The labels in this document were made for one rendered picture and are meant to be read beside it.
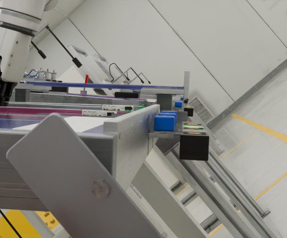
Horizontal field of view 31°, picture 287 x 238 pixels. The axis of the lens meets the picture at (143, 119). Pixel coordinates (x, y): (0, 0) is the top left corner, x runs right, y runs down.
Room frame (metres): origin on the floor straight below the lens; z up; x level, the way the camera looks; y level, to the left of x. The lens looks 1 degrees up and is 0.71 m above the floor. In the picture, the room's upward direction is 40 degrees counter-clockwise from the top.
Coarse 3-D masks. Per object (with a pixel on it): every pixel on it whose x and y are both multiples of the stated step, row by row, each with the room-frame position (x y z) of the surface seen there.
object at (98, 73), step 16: (96, 64) 5.52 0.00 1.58; (64, 80) 5.45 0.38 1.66; (80, 80) 5.43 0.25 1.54; (96, 80) 5.38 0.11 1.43; (112, 80) 5.78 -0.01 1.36; (128, 80) 5.82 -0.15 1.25; (144, 96) 5.40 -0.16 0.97; (176, 96) 5.33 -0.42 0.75; (160, 160) 5.42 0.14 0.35; (160, 176) 5.44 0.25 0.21; (176, 176) 5.38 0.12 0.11
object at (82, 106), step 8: (8, 104) 1.00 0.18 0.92; (16, 104) 1.00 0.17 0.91; (24, 104) 1.00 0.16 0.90; (32, 104) 0.99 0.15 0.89; (40, 104) 0.99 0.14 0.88; (48, 104) 0.99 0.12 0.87; (56, 104) 0.99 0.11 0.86; (64, 104) 0.99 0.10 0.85; (72, 104) 0.98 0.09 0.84; (80, 104) 0.98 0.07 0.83; (88, 104) 0.98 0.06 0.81; (96, 104) 0.98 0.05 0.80
